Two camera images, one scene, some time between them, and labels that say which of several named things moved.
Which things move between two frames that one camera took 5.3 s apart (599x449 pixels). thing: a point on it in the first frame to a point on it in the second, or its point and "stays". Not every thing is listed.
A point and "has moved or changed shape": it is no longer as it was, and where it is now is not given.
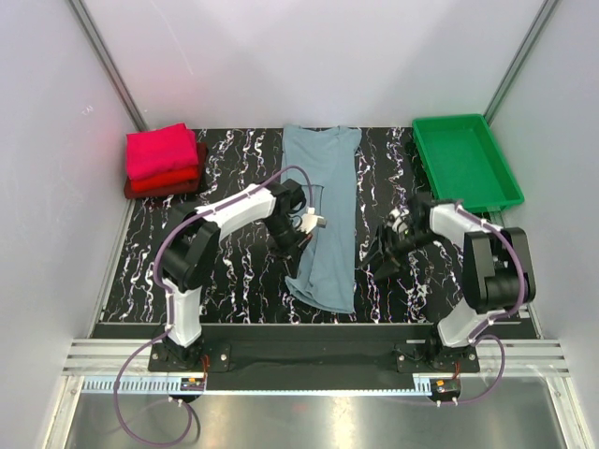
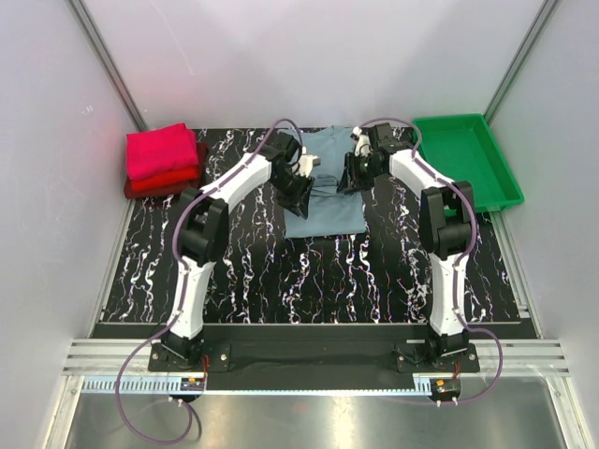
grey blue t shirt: [324, 274] has moved or changed shape
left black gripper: [302, 239] to [298, 202]
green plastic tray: [463, 162] stays
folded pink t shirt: [156, 151] stays
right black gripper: [377, 250] to [351, 182]
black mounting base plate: [314, 356] stays
